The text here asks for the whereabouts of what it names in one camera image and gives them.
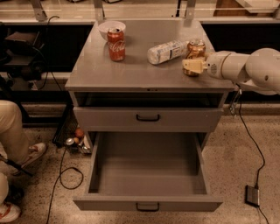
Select white bowl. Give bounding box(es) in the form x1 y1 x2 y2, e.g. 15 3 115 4
98 20 126 40

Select closed grey upper drawer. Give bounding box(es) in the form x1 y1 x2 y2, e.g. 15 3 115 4
73 107 223 132

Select black cable on left floor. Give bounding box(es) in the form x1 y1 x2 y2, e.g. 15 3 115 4
45 147 85 224

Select black cable on floor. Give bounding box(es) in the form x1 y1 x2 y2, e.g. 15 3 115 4
45 147 85 224
237 90 270 224

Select black wire basket with items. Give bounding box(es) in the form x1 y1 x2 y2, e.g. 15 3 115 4
52 105 92 155

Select black cable on right floor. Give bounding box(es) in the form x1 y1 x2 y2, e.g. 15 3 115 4
237 90 270 224

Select orange soda can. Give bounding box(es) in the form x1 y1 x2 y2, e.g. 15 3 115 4
184 38 206 77

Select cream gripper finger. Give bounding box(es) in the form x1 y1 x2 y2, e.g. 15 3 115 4
182 58 207 75

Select open grey lower drawer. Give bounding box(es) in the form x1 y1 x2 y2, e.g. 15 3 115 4
73 132 222 212

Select white red sneaker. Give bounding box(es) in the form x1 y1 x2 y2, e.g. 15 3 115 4
18 143 47 168

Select black power adapter box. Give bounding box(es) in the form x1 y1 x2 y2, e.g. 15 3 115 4
245 185 260 207

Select black equipment on left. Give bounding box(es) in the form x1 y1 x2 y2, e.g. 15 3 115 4
0 24 47 82

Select red Coca-Cola can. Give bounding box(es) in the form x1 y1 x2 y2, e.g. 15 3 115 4
107 27 125 61

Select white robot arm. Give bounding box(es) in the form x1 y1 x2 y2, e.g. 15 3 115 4
182 48 280 95

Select clear plastic water bottle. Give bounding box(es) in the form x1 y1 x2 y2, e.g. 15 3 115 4
147 40 189 65

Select person's leg beige trousers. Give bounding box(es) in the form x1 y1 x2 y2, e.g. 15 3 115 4
0 100 31 205

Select grey drawer cabinet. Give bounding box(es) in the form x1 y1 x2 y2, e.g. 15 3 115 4
66 19 234 144

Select white sneaker lower left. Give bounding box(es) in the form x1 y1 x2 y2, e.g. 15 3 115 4
0 202 21 223

